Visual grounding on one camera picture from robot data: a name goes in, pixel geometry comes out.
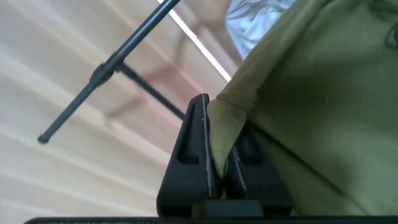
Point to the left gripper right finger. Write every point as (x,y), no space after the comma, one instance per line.
(258,183)

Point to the green garment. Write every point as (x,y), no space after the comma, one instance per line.
(326,109)

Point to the black clothes rack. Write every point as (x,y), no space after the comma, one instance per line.
(124,51)

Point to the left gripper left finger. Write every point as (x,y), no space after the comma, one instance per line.
(189,168)

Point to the pale grey shorts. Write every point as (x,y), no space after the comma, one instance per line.
(252,21)

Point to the beige curtain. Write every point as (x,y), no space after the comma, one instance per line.
(62,155)

